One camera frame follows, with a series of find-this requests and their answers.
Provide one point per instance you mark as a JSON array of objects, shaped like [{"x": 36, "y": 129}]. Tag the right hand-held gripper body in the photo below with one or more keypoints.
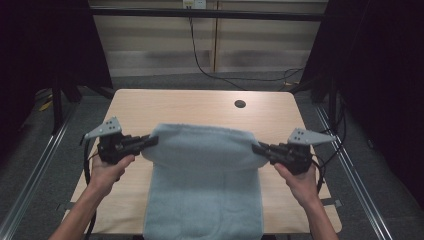
[{"x": 296, "y": 155}]

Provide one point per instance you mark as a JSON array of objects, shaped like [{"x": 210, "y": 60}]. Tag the white wall outlet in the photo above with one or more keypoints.
[{"x": 195, "y": 4}]

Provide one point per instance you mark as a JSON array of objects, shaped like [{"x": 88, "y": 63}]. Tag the light blue towel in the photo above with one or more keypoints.
[{"x": 203, "y": 180}]

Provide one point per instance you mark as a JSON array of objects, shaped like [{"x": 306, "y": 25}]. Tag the dark curtain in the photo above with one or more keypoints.
[
  {"x": 383, "y": 83},
  {"x": 40, "y": 50}
]

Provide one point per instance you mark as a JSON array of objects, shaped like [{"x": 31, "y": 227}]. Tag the metal floor rail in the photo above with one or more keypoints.
[
  {"x": 30, "y": 180},
  {"x": 356, "y": 186}
]

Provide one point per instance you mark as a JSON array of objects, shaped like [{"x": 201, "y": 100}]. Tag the black stand leg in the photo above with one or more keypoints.
[
  {"x": 332, "y": 106},
  {"x": 57, "y": 106}
]

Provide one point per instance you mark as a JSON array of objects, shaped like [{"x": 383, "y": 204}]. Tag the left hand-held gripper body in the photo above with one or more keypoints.
[{"x": 115, "y": 150}]

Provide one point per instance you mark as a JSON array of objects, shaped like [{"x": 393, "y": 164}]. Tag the black horizontal bar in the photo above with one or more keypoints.
[{"x": 200, "y": 14}]

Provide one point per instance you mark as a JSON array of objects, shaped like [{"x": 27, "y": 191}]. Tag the person's left hand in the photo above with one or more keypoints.
[{"x": 106, "y": 176}]

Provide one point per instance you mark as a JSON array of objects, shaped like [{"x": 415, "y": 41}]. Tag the round black table grommet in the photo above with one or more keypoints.
[{"x": 240, "y": 104}]

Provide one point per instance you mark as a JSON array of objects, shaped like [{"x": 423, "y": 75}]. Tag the yellow item on floor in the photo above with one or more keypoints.
[{"x": 45, "y": 106}]

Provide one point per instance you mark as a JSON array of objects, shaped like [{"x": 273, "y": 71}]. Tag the person's right hand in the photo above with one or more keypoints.
[{"x": 300, "y": 186}]

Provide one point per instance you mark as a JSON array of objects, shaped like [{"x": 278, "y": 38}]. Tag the grey tape strip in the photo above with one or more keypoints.
[
  {"x": 333, "y": 202},
  {"x": 65, "y": 206}
]

